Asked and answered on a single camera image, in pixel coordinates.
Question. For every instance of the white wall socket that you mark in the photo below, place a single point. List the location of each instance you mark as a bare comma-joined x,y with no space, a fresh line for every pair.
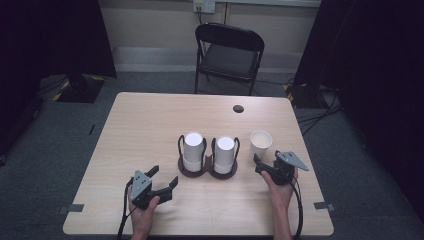
204,6

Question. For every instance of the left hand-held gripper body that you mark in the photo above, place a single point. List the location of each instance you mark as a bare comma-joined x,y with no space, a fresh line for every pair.
140,186

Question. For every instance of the dark curtain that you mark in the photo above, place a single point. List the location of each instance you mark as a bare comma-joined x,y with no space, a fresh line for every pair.
376,83
50,40

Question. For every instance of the grey tape strip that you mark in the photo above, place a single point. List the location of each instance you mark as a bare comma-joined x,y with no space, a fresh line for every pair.
324,206
71,208

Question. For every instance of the white paper cup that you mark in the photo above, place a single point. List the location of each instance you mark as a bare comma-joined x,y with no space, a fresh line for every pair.
261,141

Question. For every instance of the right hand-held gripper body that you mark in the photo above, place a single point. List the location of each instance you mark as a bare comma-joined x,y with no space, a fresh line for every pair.
288,161

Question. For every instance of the person's left hand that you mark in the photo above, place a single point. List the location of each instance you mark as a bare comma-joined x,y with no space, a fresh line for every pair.
142,218

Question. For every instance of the black stand base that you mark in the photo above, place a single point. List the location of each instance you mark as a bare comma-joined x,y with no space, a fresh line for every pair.
301,96
81,90

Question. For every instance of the black folding chair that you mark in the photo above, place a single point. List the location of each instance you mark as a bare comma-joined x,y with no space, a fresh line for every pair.
230,60

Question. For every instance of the person's right hand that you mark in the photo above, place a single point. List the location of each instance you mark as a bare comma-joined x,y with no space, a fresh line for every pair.
282,195

